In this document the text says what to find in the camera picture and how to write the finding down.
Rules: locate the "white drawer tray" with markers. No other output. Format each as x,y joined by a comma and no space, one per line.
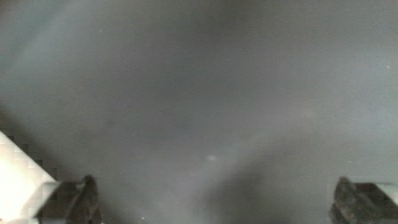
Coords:
27,183

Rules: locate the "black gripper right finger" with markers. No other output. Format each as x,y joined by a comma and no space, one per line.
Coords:
365,203

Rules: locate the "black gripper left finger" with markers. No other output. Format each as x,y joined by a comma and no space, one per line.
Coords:
71,206

